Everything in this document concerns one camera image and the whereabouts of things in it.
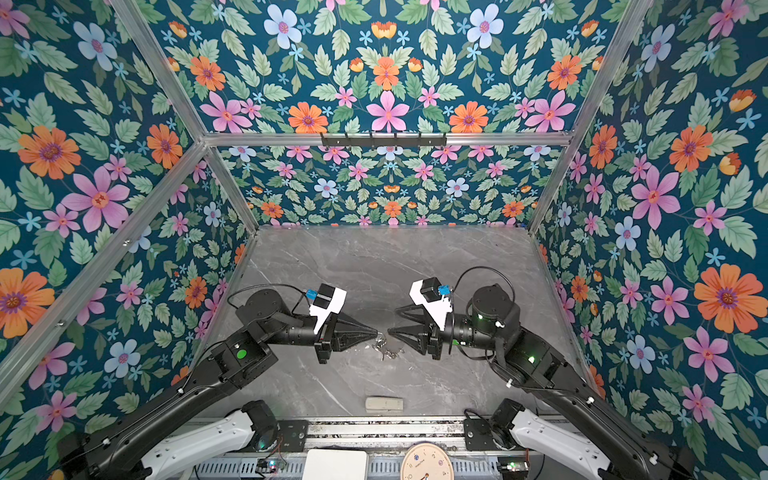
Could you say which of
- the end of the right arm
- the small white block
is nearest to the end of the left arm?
the end of the right arm

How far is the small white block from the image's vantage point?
77 cm

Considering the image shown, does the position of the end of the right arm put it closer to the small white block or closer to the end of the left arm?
the end of the left arm
